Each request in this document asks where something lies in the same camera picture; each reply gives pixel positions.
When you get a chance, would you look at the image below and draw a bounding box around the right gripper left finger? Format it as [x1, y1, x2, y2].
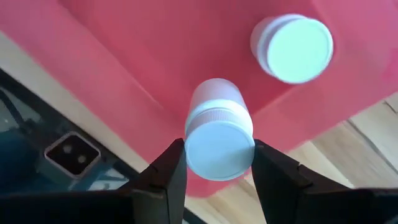
[122, 138, 188, 224]

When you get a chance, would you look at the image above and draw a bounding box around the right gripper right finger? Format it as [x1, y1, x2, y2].
[251, 139, 373, 224]

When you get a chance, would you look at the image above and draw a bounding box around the white pill bottle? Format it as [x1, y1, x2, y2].
[183, 77, 256, 182]
[249, 13, 335, 85]

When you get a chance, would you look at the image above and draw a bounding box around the red plastic basket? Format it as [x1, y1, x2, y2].
[0, 0, 398, 198]

